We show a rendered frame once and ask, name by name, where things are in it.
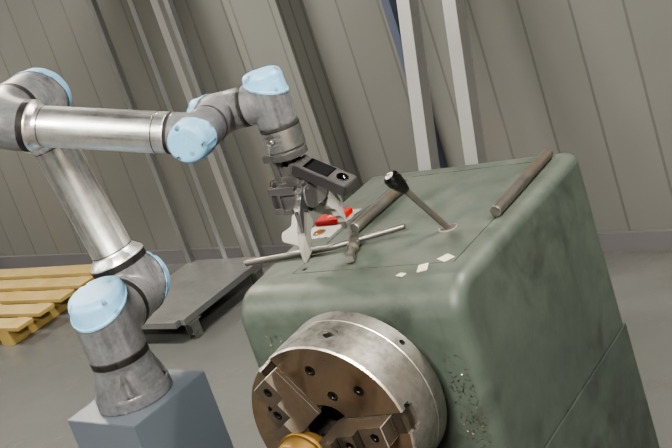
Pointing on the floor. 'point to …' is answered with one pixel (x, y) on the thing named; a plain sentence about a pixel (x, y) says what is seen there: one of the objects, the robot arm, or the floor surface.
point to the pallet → (15, 332)
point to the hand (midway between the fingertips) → (330, 245)
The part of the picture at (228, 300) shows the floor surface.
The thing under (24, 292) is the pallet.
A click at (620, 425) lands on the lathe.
